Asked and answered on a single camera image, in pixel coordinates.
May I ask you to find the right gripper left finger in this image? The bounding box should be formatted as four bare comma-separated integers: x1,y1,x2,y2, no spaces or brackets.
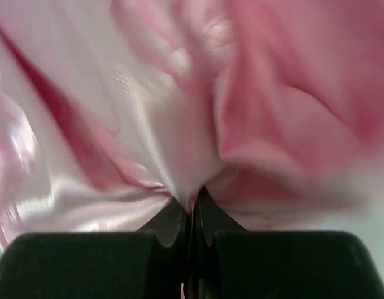
137,197,189,248

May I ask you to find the pink pillowcase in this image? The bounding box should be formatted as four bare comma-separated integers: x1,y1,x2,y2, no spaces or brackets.
0,0,384,256

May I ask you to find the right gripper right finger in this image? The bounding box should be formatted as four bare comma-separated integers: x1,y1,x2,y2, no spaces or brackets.
193,187,246,248

